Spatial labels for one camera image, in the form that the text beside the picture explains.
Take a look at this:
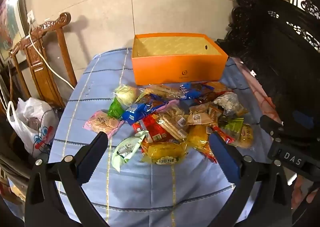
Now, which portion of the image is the orange cardboard box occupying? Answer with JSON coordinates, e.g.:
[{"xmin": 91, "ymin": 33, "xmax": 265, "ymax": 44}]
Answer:
[{"xmin": 131, "ymin": 33, "xmax": 228, "ymax": 86}]

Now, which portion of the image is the blue striped tablecloth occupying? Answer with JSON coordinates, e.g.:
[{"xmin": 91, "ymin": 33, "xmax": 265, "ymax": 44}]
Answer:
[{"xmin": 47, "ymin": 47, "xmax": 293, "ymax": 227}]

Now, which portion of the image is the clear white nut packet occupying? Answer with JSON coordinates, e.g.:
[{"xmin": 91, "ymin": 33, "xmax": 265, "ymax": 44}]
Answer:
[{"xmin": 212, "ymin": 92, "xmax": 248, "ymax": 118}]

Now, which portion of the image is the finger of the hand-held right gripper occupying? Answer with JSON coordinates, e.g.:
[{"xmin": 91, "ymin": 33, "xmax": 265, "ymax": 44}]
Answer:
[{"xmin": 259, "ymin": 114, "xmax": 285, "ymax": 142}]

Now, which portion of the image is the clear long biscuit packet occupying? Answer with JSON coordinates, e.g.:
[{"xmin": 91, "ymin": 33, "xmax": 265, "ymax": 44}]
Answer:
[{"xmin": 139, "ymin": 84, "xmax": 187, "ymax": 100}]

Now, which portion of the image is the orange snack packet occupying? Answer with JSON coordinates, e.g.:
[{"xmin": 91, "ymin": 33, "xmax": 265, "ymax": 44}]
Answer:
[{"xmin": 202, "ymin": 81, "xmax": 233, "ymax": 97}]

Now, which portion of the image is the large blue snack packet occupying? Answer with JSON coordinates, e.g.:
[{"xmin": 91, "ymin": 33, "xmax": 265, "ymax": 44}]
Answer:
[{"xmin": 179, "ymin": 82, "xmax": 215, "ymax": 100}]

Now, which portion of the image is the white power cable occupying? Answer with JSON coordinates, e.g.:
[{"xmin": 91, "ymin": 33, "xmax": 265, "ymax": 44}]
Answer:
[{"xmin": 24, "ymin": 20, "xmax": 75, "ymax": 90}]

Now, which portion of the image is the pink crisps packet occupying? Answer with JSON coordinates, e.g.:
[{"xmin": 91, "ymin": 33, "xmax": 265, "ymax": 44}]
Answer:
[{"xmin": 156, "ymin": 100, "xmax": 191, "ymax": 122}]

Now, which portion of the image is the yellow cake packet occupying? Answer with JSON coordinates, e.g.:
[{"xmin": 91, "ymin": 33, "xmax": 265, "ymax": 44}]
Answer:
[{"xmin": 141, "ymin": 141, "xmax": 189, "ymax": 165}]

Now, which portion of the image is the small blue snack packet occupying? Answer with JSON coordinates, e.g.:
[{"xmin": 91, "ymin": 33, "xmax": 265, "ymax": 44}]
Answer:
[{"xmin": 122, "ymin": 103, "xmax": 168, "ymax": 125}]

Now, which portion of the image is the yellow pastry packet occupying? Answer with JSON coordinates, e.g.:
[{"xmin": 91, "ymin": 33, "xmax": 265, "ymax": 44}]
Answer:
[{"xmin": 187, "ymin": 124, "xmax": 209, "ymax": 150}]

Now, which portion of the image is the brown carved wooden chair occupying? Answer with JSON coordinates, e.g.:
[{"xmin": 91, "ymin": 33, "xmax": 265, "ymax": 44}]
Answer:
[{"xmin": 9, "ymin": 12, "xmax": 78, "ymax": 110}]

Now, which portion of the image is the clear square cracker packet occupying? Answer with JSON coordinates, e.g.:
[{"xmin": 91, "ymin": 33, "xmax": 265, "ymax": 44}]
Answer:
[{"xmin": 157, "ymin": 114, "xmax": 189, "ymax": 141}]

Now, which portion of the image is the brown bread bun packet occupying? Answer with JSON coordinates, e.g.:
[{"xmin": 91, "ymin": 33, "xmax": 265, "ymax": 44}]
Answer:
[{"xmin": 234, "ymin": 124, "xmax": 254, "ymax": 149}]

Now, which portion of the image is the green labelled snack packet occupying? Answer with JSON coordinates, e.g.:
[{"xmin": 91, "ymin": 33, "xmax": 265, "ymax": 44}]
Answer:
[{"xmin": 219, "ymin": 117, "xmax": 244, "ymax": 138}]

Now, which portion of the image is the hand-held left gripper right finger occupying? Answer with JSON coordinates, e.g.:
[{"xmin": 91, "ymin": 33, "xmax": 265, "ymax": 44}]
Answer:
[{"xmin": 209, "ymin": 131, "xmax": 293, "ymax": 227}]

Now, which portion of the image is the brown paper-look snack packet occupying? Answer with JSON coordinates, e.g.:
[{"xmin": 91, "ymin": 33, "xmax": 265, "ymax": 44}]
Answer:
[{"xmin": 187, "ymin": 103, "xmax": 213, "ymax": 126}]

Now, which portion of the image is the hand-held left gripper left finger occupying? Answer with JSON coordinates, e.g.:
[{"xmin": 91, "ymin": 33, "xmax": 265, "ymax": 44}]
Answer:
[{"xmin": 24, "ymin": 131, "xmax": 109, "ymax": 227}]

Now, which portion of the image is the pink rice cracker packet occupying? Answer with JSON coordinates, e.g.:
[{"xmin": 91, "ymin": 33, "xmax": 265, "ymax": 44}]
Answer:
[{"xmin": 84, "ymin": 110, "xmax": 125, "ymax": 138}]

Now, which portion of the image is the red strip snack packet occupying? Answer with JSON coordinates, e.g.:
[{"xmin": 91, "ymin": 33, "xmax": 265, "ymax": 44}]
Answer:
[{"xmin": 195, "ymin": 126, "xmax": 236, "ymax": 164}]

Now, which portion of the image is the small green snack packet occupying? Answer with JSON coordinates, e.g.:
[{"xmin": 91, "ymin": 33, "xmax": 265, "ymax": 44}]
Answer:
[{"xmin": 107, "ymin": 97, "xmax": 125, "ymax": 119}]

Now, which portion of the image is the pale round pastry packet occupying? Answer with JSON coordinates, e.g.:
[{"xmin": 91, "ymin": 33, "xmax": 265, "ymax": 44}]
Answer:
[{"xmin": 114, "ymin": 85, "xmax": 140, "ymax": 107}]

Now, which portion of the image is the person's right hand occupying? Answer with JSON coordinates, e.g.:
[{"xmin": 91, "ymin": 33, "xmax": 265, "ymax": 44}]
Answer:
[{"xmin": 291, "ymin": 174, "xmax": 320, "ymax": 217}]

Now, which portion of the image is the white plastic bag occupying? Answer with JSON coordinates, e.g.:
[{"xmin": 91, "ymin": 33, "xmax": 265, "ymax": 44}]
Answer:
[{"xmin": 6, "ymin": 97, "xmax": 60, "ymax": 158}]

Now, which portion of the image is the framed wall picture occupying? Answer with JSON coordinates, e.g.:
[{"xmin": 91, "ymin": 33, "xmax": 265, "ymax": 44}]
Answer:
[{"xmin": 0, "ymin": 0, "xmax": 23, "ymax": 56}]

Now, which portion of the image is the light green snack packet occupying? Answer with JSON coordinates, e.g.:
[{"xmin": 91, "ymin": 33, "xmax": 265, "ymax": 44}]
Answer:
[{"xmin": 111, "ymin": 130, "xmax": 147, "ymax": 173}]

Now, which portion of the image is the pink printed cloth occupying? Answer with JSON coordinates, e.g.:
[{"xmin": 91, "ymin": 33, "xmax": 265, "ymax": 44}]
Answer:
[{"xmin": 226, "ymin": 57, "xmax": 283, "ymax": 127}]

